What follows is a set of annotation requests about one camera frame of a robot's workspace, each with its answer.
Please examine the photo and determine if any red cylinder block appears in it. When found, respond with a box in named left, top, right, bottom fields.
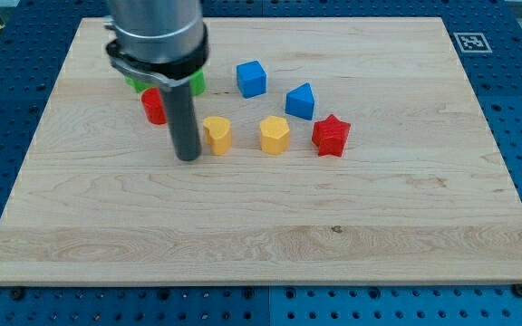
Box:
left=140, top=88, right=167, bottom=125

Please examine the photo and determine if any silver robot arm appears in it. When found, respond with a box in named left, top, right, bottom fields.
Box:
left=106, top=0, right=207, bottom=63

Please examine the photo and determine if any red star block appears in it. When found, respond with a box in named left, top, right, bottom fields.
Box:
left=312, top=114, right=352, bottom=157

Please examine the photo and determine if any green star block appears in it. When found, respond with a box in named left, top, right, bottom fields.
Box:
left=124, top=69, right=206, bottom=96

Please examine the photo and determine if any yellow hexagon block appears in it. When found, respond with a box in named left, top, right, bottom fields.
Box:
left=259, top=116, right=290, bottom=155

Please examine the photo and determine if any yellow heart block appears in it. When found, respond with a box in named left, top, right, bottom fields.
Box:
left=203, top=116, right=232, bottom=156

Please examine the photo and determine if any light wooden board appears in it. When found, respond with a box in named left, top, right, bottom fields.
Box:
left=0, top=17, right=522, bottom=287

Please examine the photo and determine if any blue triangular prism block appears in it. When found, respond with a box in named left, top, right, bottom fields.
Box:
left=285, top=82, right=315, bottom=120

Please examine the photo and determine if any blue cube block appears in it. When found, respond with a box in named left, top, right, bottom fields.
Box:
left=236, top=61, right=267, bottom=99

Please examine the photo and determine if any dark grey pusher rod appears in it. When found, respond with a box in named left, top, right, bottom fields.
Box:
left=159, top=82, right=201, bottom=161

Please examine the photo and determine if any white fiducial marker tag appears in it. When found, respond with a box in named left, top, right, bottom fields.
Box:
left=453, top=32, right=492, bottom=53

